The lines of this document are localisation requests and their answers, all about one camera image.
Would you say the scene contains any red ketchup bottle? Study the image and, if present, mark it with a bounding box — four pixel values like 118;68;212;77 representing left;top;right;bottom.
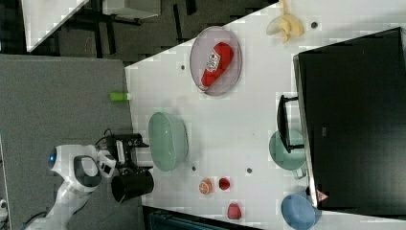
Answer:
201;42;234;88

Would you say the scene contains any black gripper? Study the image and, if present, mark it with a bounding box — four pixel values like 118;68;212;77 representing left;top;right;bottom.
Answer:
109;133;148;171

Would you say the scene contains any orange fruit toy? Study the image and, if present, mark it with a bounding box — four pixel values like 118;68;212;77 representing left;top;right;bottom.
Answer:
199;178;213;195

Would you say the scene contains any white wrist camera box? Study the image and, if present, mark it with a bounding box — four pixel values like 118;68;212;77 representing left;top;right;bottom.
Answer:
97;140;124;178

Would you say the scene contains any black cup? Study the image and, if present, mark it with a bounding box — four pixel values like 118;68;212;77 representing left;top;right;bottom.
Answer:
111;170;154;202

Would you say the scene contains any blue bowl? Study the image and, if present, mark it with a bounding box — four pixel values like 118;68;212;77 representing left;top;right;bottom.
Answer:
281;192;322;230

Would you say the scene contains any red strawberry toy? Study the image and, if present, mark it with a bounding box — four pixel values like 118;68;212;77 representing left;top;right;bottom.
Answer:
227;203;242;219

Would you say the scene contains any black toaster oven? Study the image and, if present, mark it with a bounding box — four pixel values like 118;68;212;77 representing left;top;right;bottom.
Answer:
278;28;406;219

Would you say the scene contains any grey round plate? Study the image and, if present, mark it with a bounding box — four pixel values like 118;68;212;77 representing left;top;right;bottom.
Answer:
190;26;242;96

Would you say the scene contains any green mug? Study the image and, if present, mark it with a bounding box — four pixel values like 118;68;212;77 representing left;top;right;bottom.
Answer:
269;131;307;180

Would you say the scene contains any red round fruit toy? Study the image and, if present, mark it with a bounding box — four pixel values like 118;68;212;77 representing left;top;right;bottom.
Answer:
218;177;230;191

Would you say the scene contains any green marker block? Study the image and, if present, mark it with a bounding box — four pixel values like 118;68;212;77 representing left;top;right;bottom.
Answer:
108;92;131;102

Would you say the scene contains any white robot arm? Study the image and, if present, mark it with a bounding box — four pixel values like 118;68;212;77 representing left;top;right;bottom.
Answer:
23;133;154;230

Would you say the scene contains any green oval strainer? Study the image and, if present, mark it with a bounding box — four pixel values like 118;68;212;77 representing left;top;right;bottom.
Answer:
148;112;189;172

